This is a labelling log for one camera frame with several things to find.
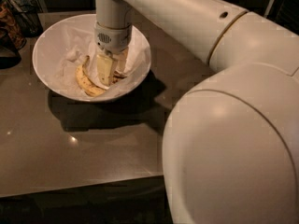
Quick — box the white bowl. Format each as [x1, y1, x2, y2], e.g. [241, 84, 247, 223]
[32, 13, 153, 104]

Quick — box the spotted yellow banana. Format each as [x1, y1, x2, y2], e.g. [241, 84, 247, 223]
[75, 56, 105, 97]
[112, 71, 125, 84]

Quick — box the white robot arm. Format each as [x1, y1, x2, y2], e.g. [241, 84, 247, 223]
[96, 0, 299, 224]

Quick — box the brown patterned jar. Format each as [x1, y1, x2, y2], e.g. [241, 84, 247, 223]
[0, 0, 26, 49]

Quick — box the white crumpled paper liner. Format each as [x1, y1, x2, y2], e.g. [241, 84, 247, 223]
[56, 26, 151, 101]

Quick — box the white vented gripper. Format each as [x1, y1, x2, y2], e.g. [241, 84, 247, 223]
[94, 22, 132, 86]

